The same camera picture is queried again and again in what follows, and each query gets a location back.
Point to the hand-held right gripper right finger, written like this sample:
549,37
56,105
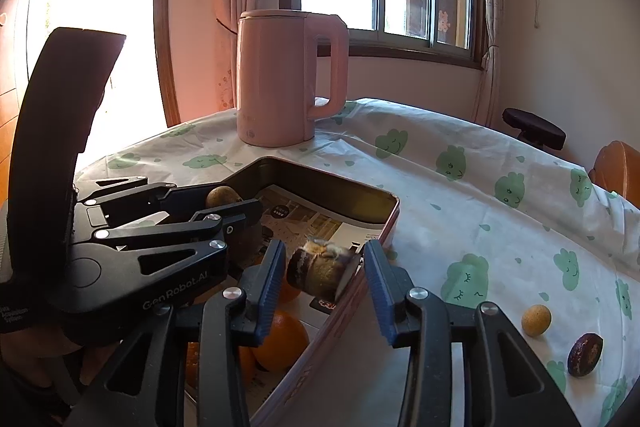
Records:
380,297

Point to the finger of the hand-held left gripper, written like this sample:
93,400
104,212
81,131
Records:
235,217
150,197

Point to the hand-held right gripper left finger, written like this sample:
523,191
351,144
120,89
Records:
267,302

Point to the small orange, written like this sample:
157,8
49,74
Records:
248,364
290,294

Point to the large orange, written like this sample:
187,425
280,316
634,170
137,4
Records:
287,339

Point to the pink metal tin box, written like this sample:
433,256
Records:
350,192

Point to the brown kiwi fruit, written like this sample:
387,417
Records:
222,196

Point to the pink electric kettle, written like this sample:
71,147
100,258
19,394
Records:
275,82

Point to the yellow round fruit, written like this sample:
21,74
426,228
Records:
536,320

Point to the dark water chestnut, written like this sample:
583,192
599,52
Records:
584,354

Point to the dark round stool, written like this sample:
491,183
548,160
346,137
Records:
535,127

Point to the brown leather armchair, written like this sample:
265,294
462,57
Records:
617,167

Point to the cream curtain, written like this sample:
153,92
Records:
492,7

